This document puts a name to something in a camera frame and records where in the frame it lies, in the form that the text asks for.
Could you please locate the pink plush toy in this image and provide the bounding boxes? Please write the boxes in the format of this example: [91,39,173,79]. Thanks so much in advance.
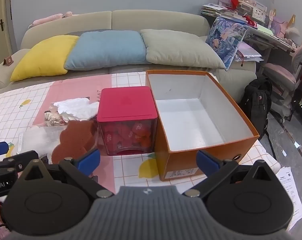
[29,11,73,28]

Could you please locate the cream plush toy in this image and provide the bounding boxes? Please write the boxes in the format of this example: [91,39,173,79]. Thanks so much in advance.
[44,110,68,127]

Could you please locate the white desk organizer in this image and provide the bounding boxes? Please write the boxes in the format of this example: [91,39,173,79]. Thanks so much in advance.
[237,1,269,23]

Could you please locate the beige sofa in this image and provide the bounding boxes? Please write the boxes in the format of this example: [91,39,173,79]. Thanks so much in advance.
[0,10,257,98]

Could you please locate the red cube box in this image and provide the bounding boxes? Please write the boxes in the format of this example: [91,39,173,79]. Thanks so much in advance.
[96,86,158,156]

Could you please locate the white paper sheets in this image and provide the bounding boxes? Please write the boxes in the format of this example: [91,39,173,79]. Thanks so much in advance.
[276,166,302,230]

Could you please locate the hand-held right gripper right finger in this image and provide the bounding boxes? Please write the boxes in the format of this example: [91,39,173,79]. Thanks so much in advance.
[183,150,279,197]

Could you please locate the orange cardboard box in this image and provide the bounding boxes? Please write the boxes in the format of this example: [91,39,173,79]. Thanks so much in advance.
[145,70,260,182]

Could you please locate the yellow pillow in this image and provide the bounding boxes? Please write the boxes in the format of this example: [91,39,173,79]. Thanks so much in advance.
[10,35,79,82]

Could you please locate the purple bag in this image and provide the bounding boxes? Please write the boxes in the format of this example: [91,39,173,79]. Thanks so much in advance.
[269,15,289,38]

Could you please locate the grey desk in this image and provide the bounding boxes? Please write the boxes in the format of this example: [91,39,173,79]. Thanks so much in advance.
[243,25,299,55]

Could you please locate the checkered fruit print tablecloth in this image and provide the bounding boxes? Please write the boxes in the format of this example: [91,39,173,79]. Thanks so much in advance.
[0,71,281,198]

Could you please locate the grey-green pillow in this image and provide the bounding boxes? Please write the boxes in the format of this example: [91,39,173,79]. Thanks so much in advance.
[140,29,227,69]

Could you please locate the pink mat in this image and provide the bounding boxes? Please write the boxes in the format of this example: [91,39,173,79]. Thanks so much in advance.
[32,74,116,194]

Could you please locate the plastic document sleeves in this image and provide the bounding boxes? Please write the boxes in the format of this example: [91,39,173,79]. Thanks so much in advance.
[234,41,264,63]

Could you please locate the brown cloud-shaped sponge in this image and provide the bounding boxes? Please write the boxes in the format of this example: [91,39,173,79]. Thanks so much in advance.
[52,120,101,164]

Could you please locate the pile of books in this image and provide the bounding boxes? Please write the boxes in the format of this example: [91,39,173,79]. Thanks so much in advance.
[201,4,241,18]

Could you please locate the clear plastic bag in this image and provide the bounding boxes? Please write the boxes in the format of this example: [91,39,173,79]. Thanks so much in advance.
[17,126,68,157]

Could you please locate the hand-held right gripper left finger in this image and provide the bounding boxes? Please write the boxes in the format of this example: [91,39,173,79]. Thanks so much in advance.
[18,148,114,198]

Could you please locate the pink grey desk chair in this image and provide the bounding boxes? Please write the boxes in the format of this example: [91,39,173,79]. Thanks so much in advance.
[262,41,302,124]

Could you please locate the blue pillow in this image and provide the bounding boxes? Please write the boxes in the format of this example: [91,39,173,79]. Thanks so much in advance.
[64,30,148,71]

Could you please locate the white cloth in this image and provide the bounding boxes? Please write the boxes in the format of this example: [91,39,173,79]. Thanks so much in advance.
[53,97,99,120]

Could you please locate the blue patterned bag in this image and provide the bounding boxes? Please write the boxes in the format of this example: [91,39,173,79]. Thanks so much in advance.
[205,17,249,70]

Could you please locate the black backpack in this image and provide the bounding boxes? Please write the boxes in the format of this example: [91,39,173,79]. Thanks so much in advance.
[239,76,273,133]

